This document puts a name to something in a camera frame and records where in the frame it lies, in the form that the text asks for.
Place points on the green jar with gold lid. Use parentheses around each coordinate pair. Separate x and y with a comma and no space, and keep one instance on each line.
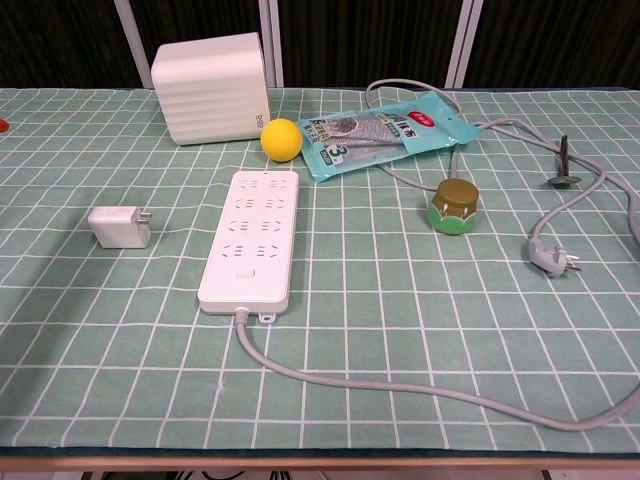
(452,207)

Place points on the white partition post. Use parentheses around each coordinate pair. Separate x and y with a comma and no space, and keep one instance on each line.
(462,40)
(127,35)
(272,40)

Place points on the yellow ball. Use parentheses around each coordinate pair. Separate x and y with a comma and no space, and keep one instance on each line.
(282,140)

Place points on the white plug adapter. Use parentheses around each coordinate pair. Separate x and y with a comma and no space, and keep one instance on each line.
(117,227)

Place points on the white ribbed box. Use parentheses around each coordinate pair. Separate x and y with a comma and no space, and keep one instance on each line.
(210,90)

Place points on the green checked tablecloth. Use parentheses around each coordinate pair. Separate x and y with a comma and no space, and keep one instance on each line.
(350,350)

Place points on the white power strip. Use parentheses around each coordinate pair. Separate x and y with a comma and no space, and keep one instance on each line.
(250,290)

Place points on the teal dishcloth package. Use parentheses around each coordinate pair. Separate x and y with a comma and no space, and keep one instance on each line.
(380,135)

